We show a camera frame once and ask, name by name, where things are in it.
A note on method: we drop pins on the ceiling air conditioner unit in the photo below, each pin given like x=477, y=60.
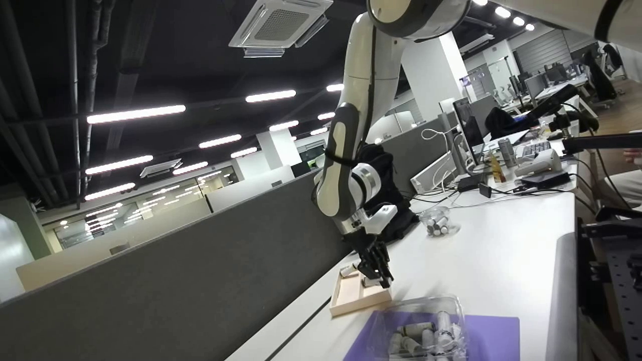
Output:
x=281, y=28

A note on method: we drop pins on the small white vial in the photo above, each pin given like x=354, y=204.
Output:
x=444, y=327
x=431, y=347
x=417, y=331
x=437, y=225
x=401, y=345
x=370, y=283
x=348, y=272

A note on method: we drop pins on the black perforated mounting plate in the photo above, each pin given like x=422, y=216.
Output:
x=618, y=293

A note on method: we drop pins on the clear plastic container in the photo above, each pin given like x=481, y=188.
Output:
x=457, y=312

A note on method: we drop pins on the ceiling tube light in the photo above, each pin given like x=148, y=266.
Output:
x=135, y=113
x=335, y=87
x=191, y=168
x=109, y=192
x=269, y=95
x=219, y=142
x=118, y=165
x=283, y=125

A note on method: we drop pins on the grey desk partition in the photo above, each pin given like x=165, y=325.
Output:
x=167, y=287
x=417, y=144

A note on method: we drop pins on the black horizontal bar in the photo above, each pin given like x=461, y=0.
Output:
x=602, y=142

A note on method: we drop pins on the white pillar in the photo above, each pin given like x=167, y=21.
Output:
x=433, y=73

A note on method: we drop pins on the purple mat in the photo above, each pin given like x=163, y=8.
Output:
x=494, y=338

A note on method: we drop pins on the clear drink bottle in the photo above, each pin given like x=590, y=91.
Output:
x=507, y=157

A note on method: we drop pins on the wooden tray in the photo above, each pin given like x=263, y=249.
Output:
x=354, y=302

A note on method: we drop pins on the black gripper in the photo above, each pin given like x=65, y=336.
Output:
x=373, y=247

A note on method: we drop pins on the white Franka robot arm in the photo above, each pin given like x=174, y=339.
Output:
x=367, y=67

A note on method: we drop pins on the clear plastic bowl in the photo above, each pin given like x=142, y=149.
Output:
x=442, y=231

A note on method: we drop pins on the black computer monitor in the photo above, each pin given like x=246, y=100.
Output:
x=471, y=123

